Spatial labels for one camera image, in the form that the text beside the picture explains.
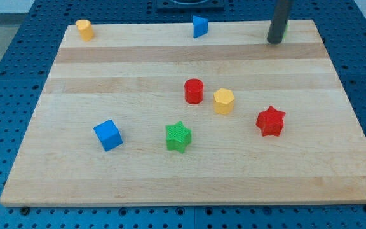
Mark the red star block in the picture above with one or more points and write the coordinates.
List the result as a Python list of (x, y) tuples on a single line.
[(271, 121)]

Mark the black cylindrical robot arm stick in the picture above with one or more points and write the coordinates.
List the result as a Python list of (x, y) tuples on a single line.
[(279, 21)]

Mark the yellow hexagon block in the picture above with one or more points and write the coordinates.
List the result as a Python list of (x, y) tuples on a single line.
[(223, 101)]

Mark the green block behind stick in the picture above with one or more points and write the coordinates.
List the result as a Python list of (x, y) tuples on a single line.
[(286, 30)]

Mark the green star block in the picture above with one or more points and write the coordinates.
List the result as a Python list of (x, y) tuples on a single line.
[(178, 137)]

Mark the wooden board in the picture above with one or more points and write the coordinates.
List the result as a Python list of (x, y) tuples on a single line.
[(134, 75)]

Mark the blue cube block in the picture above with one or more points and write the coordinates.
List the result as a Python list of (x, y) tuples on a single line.
[(108, 135)]

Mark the red cylinder block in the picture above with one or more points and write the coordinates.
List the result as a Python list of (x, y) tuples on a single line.
[(193, 91)]

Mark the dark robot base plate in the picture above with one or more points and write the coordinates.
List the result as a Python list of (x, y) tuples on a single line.
[(167, 5)]

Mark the blue triangle block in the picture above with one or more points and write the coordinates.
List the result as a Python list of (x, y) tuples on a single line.
[(200, 26)]

